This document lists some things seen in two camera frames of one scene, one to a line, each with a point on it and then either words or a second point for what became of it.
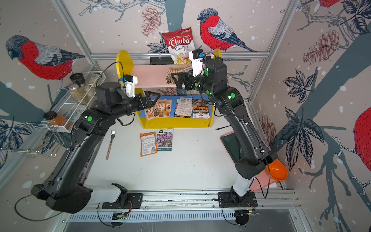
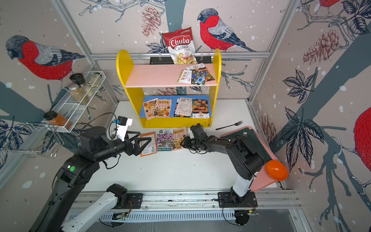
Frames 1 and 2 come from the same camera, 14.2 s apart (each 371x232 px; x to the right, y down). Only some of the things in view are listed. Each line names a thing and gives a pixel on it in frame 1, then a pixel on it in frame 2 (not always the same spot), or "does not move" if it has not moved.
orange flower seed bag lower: x=200 y=108 does not move
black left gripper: x=143 y=105 to x=131 y=150
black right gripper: x=189 y=78 to x=185 y=142
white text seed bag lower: x=184 y=107 does not move
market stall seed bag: x=176 y=68 to x=178 y=134
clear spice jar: x=93 y=79 does not move
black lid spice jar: x=79 y=79 does not move
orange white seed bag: x=148 y=145 does not move
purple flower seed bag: x=164 y=139 does not move
